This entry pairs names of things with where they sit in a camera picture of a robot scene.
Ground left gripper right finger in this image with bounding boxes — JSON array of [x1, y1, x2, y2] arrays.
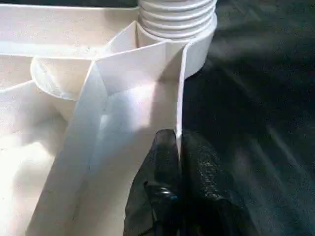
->
[[182, 132, 249, 236]]

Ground white plastic table top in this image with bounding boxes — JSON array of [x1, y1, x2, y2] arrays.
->
[[0, 0, 219, 236]]

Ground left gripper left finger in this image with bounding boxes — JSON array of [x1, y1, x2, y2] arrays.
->
[[125, 130, 184, 236]]

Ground white plastic table leg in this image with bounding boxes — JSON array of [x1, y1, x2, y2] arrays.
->
[[138, 0, 218, 40]]

